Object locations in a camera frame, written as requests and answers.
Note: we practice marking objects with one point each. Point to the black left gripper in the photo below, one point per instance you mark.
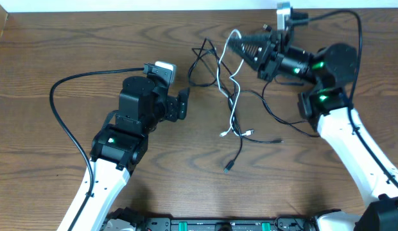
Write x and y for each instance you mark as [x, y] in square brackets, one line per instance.
[176, 106]

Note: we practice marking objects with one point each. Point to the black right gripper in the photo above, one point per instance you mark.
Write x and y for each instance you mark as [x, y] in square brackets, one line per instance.
[268, 55]

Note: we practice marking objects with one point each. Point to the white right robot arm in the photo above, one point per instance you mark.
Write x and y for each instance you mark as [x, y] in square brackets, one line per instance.
[328, 110]

